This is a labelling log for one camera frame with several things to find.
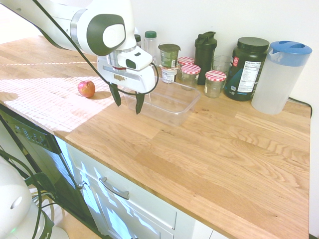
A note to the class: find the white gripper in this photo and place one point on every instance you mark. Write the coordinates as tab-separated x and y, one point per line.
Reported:
139	79

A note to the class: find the red apple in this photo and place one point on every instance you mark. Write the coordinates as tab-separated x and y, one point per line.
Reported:
86	88

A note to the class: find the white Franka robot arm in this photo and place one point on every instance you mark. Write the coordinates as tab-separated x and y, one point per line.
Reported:
62	22

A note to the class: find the clear plastic container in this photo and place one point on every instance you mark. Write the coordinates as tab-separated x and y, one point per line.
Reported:
172	104

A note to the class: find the clear bottle green cap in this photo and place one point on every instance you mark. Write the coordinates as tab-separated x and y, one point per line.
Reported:
150	44

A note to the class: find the green yogurt cup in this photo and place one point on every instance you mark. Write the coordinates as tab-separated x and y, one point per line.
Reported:
169	56

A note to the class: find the clear bottle dark cap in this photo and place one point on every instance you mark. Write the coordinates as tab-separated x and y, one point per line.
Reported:
137	39

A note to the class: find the glass jar checkered lid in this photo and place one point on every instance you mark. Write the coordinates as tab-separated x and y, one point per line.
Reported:
190	74
215	84
185	60

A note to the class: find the black shaker bottle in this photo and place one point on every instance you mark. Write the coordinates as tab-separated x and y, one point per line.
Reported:
205	57

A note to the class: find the silver cabinet knob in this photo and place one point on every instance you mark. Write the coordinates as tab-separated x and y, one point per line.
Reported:
81	185

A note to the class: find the white cabinet drawer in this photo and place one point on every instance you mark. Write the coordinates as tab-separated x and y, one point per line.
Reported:
139	196

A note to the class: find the black dishwasher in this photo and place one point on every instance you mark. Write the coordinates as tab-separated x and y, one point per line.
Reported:
42	149

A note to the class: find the clear glass tumbler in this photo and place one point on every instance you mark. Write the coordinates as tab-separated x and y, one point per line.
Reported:
221	63

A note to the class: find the black protein powder tub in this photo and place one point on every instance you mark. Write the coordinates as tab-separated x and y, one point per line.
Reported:
245	72

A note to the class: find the white cabinet door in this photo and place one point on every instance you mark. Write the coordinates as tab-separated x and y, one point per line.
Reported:
117	221

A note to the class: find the white pitcher blue lid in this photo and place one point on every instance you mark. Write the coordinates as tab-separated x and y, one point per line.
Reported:
276	79

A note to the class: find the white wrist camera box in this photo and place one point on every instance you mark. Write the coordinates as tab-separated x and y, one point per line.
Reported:
135	59

